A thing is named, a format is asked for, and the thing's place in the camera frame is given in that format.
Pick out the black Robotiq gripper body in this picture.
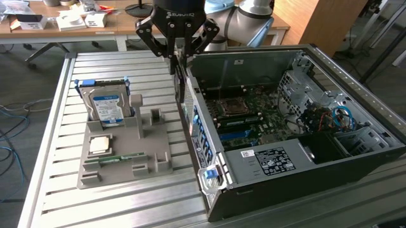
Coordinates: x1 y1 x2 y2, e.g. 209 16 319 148
150 0 207 40

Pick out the Nvidia graphics card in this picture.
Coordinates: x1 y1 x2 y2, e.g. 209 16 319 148
170 44 191 104

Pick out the black round lamp base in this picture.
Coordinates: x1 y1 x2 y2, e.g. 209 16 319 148
124 0 153 18

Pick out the red orange tool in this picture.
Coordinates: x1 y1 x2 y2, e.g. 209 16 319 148
97 4 117 15

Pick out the white box with label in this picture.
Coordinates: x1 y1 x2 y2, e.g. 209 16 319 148
84 13 108 28

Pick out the white box with tape roll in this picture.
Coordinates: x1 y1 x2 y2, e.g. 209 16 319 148
56 9 88 32

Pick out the hard disk in blue caddy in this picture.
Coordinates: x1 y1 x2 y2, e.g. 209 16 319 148
74 76 132 126

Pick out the metal CPU socket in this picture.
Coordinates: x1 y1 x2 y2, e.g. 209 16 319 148
216 98 247 114

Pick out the wooden cabinet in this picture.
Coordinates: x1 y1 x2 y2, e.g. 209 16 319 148
271 0 369 57

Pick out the wooden desk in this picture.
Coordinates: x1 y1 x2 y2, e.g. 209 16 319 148
0 0 291 69

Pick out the white box with black inside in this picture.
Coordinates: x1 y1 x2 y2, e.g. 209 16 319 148
14 14 48 30

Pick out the green RAM stick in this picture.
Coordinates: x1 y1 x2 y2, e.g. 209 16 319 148
84 152 148 164
217 116 260 127

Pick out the green motherboard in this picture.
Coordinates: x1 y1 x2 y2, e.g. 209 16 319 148
203 85 307 152

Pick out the clear plastic bag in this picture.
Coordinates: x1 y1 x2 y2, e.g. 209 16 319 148
0 0 30 15

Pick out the blue expansion slot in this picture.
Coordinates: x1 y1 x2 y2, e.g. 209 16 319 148
219 130 252 141

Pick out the grey plastic parts rack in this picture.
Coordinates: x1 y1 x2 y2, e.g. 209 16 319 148
76 94 174 190

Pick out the silver CPU chip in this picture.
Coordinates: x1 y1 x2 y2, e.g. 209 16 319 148
88 136 112 153

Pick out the grey power supply unit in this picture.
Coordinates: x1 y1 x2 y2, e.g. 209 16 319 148
217 139 317 190

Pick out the blue plastic case latch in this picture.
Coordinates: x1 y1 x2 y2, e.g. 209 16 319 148
203 167 223 183

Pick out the black plastic shroud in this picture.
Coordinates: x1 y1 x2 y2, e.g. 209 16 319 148
297 132 353 165

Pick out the open black PC case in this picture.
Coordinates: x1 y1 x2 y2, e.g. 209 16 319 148
174 43 406 223

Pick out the grey floor cable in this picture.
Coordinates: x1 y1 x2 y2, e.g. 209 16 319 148
0 98 54 112

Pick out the red yellow black wire bundle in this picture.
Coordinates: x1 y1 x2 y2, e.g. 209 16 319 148
299 107 333 133

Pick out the blue SATA wire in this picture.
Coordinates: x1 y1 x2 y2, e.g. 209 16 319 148
331 106 357 133

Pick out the blue floor cable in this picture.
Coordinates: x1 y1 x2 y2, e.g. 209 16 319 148
0 104 30 204

